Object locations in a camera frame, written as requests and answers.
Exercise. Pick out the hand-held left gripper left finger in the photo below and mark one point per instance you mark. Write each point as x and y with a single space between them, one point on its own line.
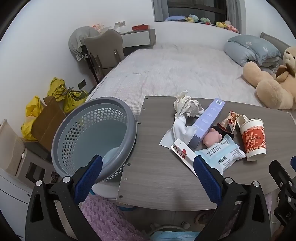
89 178

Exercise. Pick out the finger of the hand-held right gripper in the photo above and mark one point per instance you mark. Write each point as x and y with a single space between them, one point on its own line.
278 170
294 163

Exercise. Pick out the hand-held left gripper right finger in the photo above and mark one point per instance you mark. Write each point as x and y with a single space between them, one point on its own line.
208 178

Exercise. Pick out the blue wet wipe packet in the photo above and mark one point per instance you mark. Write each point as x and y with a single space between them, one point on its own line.
222 153

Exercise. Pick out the playing card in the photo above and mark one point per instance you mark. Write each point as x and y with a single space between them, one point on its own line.
182 153

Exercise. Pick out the red and white paper cup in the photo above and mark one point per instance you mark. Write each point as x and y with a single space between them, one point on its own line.
253 139

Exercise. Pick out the pink pig toy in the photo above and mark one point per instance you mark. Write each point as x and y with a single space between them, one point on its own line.
211 138

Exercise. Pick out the grey perforated plastic basket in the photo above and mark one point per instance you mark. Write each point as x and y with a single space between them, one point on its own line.
69 129

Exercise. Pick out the red snack wrapper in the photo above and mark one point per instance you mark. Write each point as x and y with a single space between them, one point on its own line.
231 120

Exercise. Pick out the white paper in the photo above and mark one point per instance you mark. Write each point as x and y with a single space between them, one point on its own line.
187 104

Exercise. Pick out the pink fuzzy blanket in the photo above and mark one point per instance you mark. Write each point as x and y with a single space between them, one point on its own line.
108 217

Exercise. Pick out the small black object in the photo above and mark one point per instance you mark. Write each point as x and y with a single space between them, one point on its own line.
220 131

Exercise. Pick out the grey storage box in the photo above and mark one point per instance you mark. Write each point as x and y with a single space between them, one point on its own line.
34 162

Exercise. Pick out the white tissue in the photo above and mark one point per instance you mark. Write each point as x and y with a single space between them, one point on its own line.
178 129

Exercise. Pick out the long purple box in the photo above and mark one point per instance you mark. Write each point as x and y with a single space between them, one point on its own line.
205 120

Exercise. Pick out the blue face mask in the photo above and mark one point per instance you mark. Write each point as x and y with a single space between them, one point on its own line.
173 236

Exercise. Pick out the brown cardboard box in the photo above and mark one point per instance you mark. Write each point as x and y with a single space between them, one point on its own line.
46 125

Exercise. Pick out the tan teddy bear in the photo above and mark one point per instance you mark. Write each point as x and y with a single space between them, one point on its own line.
272 90

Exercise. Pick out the white drawer cabinet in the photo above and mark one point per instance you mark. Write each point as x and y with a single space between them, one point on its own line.
11 197

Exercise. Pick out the tied yellow sack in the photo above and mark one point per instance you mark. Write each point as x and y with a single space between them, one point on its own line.
74 99

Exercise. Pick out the beige carton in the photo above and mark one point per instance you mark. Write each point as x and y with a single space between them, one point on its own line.
10 148

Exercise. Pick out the yellow plastic bag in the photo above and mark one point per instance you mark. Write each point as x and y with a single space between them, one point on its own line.
32 111

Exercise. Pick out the bed with checked sheet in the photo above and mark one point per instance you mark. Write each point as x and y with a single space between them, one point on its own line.
173 74

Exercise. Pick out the folded grey-blue quilt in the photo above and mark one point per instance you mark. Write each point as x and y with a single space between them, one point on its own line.
249 48

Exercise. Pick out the grey upholstered chair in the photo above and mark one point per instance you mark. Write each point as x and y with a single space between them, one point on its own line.
104 51

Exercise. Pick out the grey cloth bundle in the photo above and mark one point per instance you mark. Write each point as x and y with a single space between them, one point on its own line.
77 39

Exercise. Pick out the grey and white desk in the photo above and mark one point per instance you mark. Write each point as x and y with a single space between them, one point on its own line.
138 38

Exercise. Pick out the pink plush toy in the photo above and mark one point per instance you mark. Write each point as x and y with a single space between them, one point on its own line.
231 27

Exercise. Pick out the pink ornament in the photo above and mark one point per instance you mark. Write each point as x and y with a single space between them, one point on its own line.
97 26

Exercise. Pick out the red box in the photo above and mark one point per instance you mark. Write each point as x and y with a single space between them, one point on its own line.
141 27

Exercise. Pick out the grey curtain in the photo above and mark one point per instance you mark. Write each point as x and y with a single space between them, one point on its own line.
235 14
159 10

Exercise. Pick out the green and yellow plush toy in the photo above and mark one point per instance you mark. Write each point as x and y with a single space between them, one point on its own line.
192 18

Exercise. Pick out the blue pillow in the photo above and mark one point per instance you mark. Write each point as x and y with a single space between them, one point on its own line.
174 18

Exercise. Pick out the dark window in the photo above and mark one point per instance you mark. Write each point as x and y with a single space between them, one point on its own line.
196 8

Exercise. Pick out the black wall socket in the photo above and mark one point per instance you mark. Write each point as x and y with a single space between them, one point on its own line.
82 84

